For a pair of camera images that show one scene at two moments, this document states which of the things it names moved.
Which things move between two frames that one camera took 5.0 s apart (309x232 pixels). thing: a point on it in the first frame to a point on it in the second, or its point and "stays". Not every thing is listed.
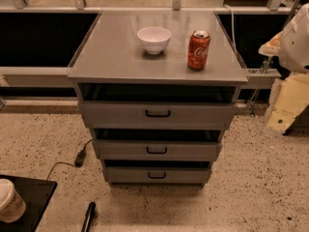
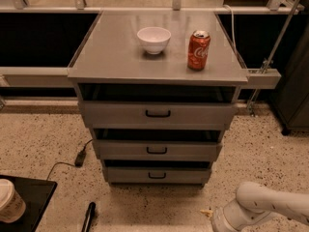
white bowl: (154, 40) stays
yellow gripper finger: (271, 47) to (208, 213)
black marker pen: (89, 216) stays
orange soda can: (198, 50) stays
